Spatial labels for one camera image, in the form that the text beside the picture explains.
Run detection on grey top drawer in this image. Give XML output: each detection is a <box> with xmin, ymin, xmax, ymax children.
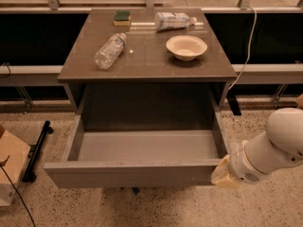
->
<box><xmin>45</xmin><ymin>86</ymin><xmax>229</xmax><ymax>188</ymax></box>

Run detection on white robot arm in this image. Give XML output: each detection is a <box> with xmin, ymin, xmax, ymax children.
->
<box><xmin>211</xmin><ymin>96</ymin><xmax>303</xmax><ymax>188</ymax></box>

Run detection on grey cabinet desk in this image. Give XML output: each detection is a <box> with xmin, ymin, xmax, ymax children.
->
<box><xmin>59</xmin><ymin>9</ymin><xmax>236</xmax><ymax>131</ymax></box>

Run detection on white ceramic bowl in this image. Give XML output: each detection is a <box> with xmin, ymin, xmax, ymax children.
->
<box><xmin>166</xmin><ymin>35</ymin><xmax>207</xmax><ymax>61</ymax></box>

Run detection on clear plastic water bottle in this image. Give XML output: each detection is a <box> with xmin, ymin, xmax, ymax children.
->
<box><xmin>94</xmin><ymin>33</ymin><xmax>127</xmax><ymax>70</ymax></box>

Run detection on white blue labelled bottle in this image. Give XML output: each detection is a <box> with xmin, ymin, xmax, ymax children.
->
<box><xmin>154</xmin><ymin>12</ymin><xmax>197</xmax><ymax>30</ymax></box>

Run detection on green yellow sponge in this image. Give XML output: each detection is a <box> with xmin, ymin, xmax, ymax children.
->
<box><xmin>114</xmin><ymin>10</ymin><xmax>131</xmax><ymax>26</ymax></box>

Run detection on cardboard box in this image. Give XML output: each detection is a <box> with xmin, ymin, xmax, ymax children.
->
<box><xmin>0</xmin><ymin>125</ymin><xmax>30</xmax><ymax>206</ymax></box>

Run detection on white power cable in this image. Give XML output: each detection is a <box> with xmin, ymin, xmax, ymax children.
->
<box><xmin>227</xmin><ymin>5</ymin><xmax>258</xmax><ymax>91</ymax></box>

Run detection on black cable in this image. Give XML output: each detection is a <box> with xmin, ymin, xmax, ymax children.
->
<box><xmin>0</xmin><ymin>166</ymin><xmax>37</xmax><ymax>227</ymax></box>

